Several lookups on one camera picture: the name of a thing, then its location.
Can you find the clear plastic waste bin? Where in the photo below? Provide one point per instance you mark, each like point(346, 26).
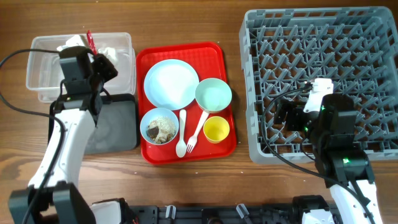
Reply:
point(44, 72)

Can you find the red wrapper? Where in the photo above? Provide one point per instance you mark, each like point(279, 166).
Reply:
point(91, 42)

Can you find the black waste tray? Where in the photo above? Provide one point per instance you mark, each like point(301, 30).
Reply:
point(117, 128)

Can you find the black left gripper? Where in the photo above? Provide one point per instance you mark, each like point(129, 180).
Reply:
point(111, 71)

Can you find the white crumpled tissue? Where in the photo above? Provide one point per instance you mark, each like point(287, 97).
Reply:
point(110, 53)

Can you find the rice food waste pile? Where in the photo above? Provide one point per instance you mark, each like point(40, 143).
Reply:
point(161, 130)

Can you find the grey dishwasher rack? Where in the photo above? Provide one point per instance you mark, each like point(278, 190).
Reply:
point(356, 47)

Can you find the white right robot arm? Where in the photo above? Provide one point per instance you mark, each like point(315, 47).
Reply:
point(345, 168)

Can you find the white plastic fork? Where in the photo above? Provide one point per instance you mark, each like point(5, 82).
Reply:
point(193, 139)

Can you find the white plastic spoon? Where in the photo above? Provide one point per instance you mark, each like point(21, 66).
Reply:
point(181, 146)

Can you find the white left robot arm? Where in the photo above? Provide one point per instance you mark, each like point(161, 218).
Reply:
point(52, 195)

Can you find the yellow cup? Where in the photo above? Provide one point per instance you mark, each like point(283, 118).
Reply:
point(216, 129)

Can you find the light blue bowl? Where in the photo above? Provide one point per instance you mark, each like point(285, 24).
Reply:
point(153, 114)

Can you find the mint green bowl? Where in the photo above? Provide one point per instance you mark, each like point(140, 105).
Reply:
point(213, 95)

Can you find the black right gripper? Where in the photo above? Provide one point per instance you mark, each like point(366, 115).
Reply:
point(296, 110)

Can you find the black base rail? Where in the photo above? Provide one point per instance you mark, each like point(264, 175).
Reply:
point(302, 209)

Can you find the light blue plate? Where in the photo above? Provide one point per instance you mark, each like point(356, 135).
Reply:
point(171, 84)

